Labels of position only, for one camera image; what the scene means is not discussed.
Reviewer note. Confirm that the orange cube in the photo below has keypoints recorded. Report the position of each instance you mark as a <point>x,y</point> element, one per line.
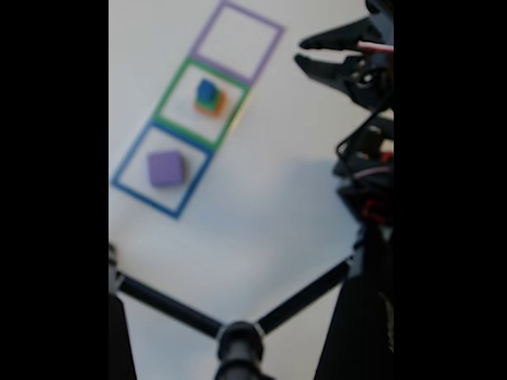
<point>216,109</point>

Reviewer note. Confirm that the green cube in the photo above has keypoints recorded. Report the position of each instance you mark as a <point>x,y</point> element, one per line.
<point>212,101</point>

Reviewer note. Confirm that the small blue cube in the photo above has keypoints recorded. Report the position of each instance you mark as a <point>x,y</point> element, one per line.
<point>206,89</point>

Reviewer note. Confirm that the purple block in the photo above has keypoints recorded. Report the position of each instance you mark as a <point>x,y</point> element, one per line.
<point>166,168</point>

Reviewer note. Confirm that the red black table clamp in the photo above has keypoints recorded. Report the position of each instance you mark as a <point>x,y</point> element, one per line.
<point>372,210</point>

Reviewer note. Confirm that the black tripod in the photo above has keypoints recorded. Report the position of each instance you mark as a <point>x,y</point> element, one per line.
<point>237,344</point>

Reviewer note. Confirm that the purple square frame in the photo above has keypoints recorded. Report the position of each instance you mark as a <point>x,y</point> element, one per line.
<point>273,43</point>

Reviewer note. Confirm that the green square frame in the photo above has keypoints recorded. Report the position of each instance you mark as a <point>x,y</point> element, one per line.
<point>170,95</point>

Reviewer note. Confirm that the blue square frame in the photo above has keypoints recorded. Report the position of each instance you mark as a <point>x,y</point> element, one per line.
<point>158,202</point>

